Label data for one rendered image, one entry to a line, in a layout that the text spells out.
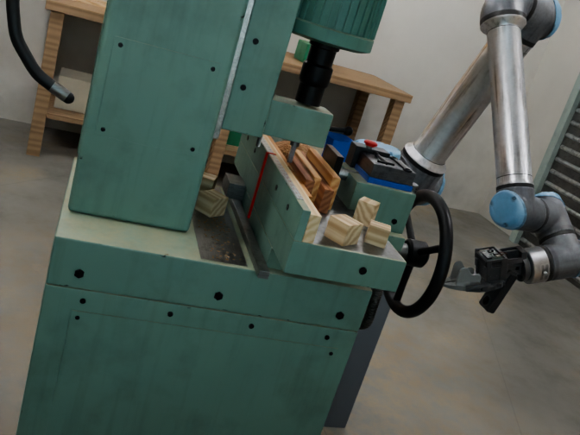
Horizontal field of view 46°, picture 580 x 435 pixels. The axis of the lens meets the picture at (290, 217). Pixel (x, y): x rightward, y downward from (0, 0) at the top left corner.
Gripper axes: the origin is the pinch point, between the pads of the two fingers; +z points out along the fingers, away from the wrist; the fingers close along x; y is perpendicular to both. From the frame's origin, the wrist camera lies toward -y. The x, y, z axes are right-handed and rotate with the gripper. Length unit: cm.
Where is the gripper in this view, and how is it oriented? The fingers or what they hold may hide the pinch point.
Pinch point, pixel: (446, 286)
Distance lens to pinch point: 172.5
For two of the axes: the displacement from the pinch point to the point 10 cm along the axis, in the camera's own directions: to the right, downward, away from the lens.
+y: -0.6, -9.1, -4.0
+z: -9.8, 1.3, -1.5
